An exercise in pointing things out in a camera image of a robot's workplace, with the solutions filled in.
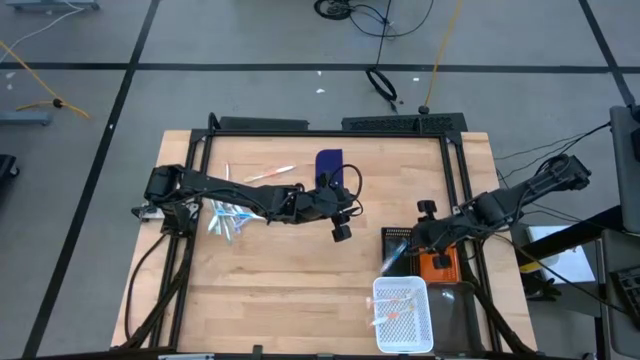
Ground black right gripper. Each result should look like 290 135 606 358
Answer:
412 199 464 271

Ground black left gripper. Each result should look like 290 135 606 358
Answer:
298 172 357 245

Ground orange perforated plastic basket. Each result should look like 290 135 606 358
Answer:
418 243 462 284

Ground black perforated plastic basket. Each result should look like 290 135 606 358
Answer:
380 226 420 277

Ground purple flat mat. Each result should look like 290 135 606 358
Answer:
314 148 346 190

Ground dark transparent plastic tray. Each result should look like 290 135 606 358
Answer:
427 281 484 357

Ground black flat box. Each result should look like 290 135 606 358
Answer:
218 115 310 133

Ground white perforated plastic basket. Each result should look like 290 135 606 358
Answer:
372 275 435 355

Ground black perforated box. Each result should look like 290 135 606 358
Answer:
341 112 469 135

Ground white box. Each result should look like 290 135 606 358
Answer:
525 224 597 286

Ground black desk beam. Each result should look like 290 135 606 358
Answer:
517 204 626 261

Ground black keyboard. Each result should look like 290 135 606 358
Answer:
609 264 640 322

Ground grey desk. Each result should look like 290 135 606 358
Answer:
597 228 640 360

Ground grey table foot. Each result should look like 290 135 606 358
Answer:
0 110 53 127
4 0 101 12

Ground black wheeled base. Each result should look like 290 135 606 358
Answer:
0 153 21 182

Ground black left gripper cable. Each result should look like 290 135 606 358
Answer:
327 163 365 219

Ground black sleeved cable bundle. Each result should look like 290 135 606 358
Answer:
121 233 197 351
462 239 539 357

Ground black cable clump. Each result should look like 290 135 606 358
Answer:
519 272 564 302

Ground yellow hanging cable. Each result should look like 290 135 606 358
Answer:
418 0 465 116

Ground black hanging cable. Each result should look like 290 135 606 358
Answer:
364 0 400 115

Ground silver metal bracket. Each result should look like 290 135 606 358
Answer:
132 203 166 222

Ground black coiled cable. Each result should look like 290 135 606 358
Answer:
313 0 354 22

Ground black floor cable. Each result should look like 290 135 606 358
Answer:
348 0 436 40

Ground yellow floor cable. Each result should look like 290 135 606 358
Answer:
0 39 92 121

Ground white floor cable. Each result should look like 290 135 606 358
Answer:
0 0 87 51

